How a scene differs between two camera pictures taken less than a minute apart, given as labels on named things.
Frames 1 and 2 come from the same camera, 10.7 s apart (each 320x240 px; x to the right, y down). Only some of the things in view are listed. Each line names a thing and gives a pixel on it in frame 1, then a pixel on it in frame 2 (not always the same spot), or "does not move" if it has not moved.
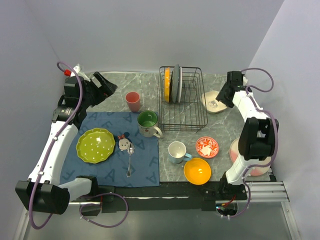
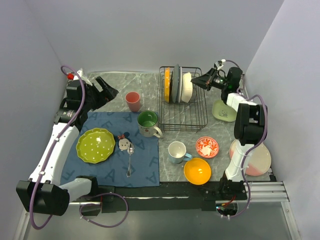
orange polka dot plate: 167,84 does not move
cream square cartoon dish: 213,105 -> 187,87
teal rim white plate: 180,84 does not move
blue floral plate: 175,79 does not move
